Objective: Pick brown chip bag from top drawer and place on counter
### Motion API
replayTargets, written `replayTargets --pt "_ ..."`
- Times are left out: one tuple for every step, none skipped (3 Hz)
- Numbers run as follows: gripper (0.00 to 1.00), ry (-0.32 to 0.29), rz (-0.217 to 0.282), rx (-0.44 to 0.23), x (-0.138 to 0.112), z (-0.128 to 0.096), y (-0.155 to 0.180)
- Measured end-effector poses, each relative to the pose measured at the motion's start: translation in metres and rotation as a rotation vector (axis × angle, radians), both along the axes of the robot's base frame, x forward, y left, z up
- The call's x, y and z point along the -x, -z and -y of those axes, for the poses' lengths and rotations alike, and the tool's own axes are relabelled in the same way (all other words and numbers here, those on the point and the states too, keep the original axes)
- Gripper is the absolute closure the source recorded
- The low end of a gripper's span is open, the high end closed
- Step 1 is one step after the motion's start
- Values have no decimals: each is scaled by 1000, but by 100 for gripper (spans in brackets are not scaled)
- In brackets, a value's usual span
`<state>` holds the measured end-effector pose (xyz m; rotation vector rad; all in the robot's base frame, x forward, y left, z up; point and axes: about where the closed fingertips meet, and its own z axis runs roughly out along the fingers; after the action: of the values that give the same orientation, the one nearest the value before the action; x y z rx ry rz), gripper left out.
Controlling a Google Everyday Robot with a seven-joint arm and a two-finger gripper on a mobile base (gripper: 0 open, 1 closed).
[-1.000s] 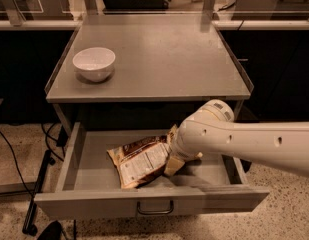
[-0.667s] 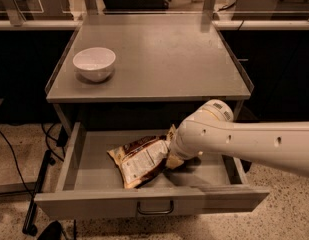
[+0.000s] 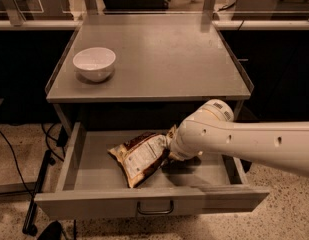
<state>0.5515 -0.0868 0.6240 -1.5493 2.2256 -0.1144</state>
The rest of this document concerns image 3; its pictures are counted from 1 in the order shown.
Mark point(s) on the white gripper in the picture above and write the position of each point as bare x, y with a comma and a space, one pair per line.
178, 149

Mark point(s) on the brown chip bag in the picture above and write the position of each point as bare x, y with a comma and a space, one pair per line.
141, 156

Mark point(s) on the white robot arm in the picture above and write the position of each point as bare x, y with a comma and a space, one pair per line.
211, 129

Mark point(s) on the open grey drawer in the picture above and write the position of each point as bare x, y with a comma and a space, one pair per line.
93, 185

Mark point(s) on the grey metal cabinet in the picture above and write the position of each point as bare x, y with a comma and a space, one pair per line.
159, 57

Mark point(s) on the white ceramic bowl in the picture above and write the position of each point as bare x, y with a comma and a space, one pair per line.
95, 64

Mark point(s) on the black drawer handle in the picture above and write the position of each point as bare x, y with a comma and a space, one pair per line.
155, 207

